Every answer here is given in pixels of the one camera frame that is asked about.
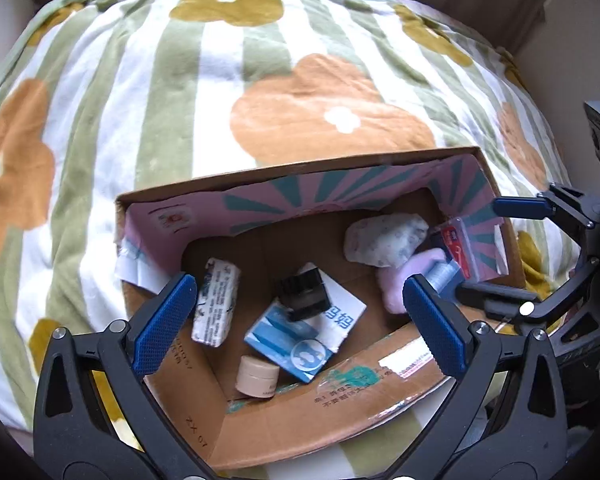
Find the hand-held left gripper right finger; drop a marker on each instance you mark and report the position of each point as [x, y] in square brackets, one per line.
[432, 327]

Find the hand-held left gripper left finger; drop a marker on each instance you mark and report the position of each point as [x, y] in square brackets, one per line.
[167, 325]

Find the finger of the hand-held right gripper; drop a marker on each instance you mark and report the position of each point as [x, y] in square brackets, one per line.
[480, 296]
[517, 207]

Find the clear plastic floss case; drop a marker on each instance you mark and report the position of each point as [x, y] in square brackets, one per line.
[460, 250]

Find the tissue packet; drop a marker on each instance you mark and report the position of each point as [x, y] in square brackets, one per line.
[215, 305]

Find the pink fluffy cloth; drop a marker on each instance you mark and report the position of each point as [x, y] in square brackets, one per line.
[395, 285]

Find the white patterned cloth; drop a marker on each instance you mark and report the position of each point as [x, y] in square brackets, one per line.
[385, 240]

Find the cream jar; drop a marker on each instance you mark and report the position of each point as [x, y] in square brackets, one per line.
[255, 377]

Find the blue and white box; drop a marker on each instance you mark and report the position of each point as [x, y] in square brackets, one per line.
[290, 340]

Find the cardboard box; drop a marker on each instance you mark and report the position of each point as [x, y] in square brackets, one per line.
[330, 410]

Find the small black box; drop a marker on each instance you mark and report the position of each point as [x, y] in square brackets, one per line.
[305, 295]

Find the striped flower blanket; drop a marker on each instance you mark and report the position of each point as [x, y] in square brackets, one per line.
[130, 110]

